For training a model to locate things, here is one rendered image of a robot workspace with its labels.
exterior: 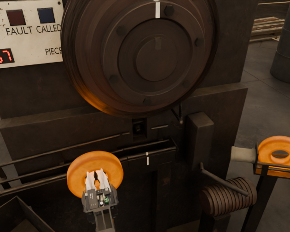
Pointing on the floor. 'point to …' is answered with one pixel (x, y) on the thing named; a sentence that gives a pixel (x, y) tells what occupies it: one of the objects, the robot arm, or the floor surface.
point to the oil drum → (288, 48)
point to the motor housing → (223, 203)
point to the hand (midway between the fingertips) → (95, 171)
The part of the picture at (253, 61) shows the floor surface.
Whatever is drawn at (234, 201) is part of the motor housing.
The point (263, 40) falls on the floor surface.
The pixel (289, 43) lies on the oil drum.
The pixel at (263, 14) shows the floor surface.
